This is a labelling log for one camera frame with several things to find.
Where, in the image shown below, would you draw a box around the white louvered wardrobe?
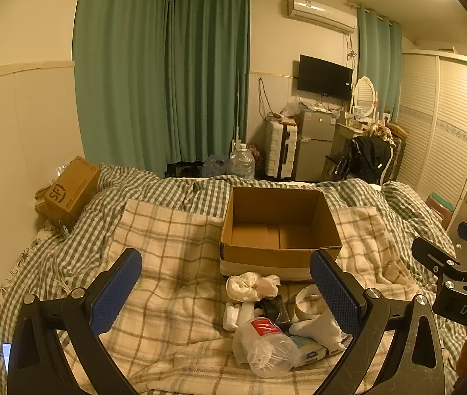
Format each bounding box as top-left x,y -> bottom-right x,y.
393,49 -> 467,232

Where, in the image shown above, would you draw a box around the beige plaid blanket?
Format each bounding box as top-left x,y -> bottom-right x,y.
64,198 -> 444,395

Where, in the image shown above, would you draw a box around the narrow green curtain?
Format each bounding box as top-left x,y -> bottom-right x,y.
358,4 -> 404,125

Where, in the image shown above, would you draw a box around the white sock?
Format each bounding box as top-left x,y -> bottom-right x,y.
289,313 -> 348,353

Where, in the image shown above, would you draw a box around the wide green curtain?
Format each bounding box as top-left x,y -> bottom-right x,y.
71,0 -> 169,173

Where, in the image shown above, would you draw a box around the blue and white packet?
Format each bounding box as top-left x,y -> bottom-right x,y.
291,335 -> 333,368

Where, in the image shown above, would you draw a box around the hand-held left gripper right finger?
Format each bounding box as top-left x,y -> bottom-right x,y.
309,249 -> 449,395

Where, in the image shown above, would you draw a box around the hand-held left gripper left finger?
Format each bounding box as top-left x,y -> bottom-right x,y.
8,248 -> 143,395

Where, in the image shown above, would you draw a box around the small black object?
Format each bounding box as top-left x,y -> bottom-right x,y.
258,296 -> 292,330

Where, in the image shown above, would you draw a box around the white tape roll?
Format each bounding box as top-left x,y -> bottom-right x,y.
293,284 -> 330,320

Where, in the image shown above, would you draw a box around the clear plastic bags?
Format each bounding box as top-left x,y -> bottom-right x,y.
202,153 -> 233,177

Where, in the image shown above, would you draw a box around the clear plastic bag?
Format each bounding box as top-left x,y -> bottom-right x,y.
280,96 -> 313,119

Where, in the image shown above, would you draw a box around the white cloth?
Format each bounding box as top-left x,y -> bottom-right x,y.
226,272 -> 281,303

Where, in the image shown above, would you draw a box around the closed printed cardboard box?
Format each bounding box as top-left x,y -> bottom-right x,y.
35,155 -> 101,228

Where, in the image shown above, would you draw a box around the dark floral bag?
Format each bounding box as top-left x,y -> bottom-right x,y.
247,144 -> 266,170

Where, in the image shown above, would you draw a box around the white oval mirror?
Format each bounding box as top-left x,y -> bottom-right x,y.
352,76 -> 379,118

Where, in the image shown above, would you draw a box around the crushed clear plastic bottle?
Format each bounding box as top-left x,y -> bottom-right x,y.
233,317 -> 301,378

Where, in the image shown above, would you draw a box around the small grey fridge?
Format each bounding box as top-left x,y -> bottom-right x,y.
294,109 -> 337,182

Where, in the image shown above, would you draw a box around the teal topped stool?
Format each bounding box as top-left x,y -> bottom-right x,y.
425,191 -> 457,226

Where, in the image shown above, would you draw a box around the black jacket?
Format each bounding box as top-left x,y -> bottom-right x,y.
331,135 -> 393,184

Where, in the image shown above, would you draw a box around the black bag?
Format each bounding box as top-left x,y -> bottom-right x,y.
165,160 -> 204,179

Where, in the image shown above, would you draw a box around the white suitcase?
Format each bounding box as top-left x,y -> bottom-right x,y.
264,120 -> 299,180

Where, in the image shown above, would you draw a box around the black wall television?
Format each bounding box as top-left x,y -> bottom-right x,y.
298,54 -> 353,102

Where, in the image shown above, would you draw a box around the white air conditioner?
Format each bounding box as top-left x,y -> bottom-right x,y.
286,0 -> 358,35

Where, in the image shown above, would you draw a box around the small white bottle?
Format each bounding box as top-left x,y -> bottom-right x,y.
223,302 -> 256,330

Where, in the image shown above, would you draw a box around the white pole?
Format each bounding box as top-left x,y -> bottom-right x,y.
233,68 -> 244,154

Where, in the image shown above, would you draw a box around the green checked blanket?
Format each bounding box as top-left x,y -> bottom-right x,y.
0,164 -> 467,395

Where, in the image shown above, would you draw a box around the large clear water jug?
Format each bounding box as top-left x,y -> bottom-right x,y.
229,142 -> 256,180

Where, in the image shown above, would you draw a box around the dressing table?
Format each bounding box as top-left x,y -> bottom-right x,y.
331,120 -> 377,162

